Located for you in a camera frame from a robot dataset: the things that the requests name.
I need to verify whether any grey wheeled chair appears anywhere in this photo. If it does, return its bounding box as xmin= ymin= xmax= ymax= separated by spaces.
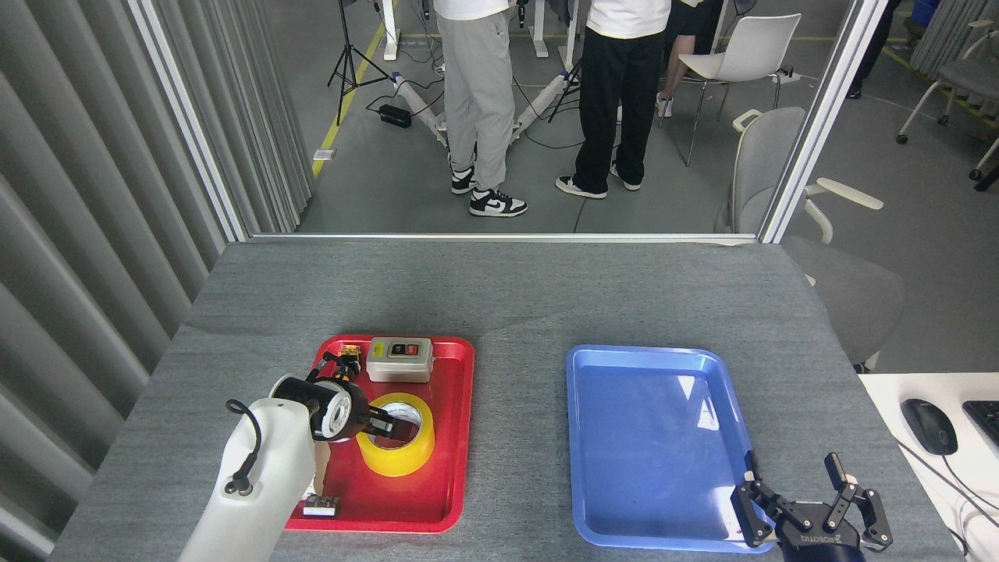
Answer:
xmin=896 ymin=20 xmax=999 ymax=192

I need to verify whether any grey office chair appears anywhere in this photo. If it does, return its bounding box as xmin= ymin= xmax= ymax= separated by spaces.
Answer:
xmin=714 ymin=107 xmax=908 ymax=374

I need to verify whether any white wheeled stand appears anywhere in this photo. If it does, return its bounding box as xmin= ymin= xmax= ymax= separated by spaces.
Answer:
xmin=390 ymin=0 xmax=575 ymax=153

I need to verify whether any silver rail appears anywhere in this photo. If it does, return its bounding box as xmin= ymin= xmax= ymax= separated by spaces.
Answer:
xmin=248 ymin=233 xmax=762 ymax=244

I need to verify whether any red plastic tray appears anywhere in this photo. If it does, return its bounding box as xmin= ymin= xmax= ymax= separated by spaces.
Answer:
xmin=286 ymin=335 xmax=475 ymax=535

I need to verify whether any white two-button switch box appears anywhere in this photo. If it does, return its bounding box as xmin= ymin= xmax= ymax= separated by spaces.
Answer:
xmin=365 ymin=336 xmax=435 ymax=384

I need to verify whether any black tripod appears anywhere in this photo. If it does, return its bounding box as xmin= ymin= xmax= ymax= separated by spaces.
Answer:
xmin=328 ymin=0 xmax=396 ymax=127

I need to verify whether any black computer mouse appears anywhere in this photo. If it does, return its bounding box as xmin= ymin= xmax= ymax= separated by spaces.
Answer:
xmin=901 ymin=398 xmax=959 ymax=457

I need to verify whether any white plastic chair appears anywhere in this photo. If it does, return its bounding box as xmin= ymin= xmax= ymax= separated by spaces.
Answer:
xmin=677 ymin=13 xmax=802 ymax=167

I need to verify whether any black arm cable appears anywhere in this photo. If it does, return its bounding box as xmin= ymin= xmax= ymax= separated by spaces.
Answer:
xmin=226 ymin=399 xmax=263 ymax=498

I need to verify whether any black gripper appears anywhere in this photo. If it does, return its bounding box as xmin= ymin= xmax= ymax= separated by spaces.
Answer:
xmin=315 ymin=353 xmax=422 ymax=449
xmin=734 ymin=451 xmax=894 ymax=562

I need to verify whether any blue plastic tray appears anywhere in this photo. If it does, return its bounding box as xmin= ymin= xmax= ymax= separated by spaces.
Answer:
xmin=565 ymin=344 xmax=778 ymax=553

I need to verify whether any black keyboard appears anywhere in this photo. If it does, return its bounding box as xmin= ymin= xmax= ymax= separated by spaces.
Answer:
xmin=962 ymin=400 xmax=999 ymax=447

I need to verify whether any black mouse cable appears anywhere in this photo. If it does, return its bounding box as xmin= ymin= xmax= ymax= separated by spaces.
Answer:
xmin=890 ymin=437 xmax=999 ymax=532

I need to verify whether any white desk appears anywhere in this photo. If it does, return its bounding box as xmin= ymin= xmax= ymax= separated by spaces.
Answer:
xmin=859 ymin=372 xmax=999 ymax=562

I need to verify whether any yellow tape roll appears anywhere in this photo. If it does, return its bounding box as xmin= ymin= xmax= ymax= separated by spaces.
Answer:
xmin=355 ymin=392 xmax=436 ymax=478

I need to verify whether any silver post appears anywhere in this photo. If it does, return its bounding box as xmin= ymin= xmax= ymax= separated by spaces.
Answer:
xmin=759 ymin=0 xmax=891 ymax=244
xmin=129 ymin=0 xmax=251 ymax=243

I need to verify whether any person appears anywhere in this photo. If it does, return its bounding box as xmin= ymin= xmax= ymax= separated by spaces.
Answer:
xmin=433 ymin=0 xmax=528 ymax=218
xmin=847 ymin=0 xmax=902 ymax=100
xmin=556 ymin=0 xmax=672 ymax=200
xmin=656 ymin=0 xmax=728 ymax=119

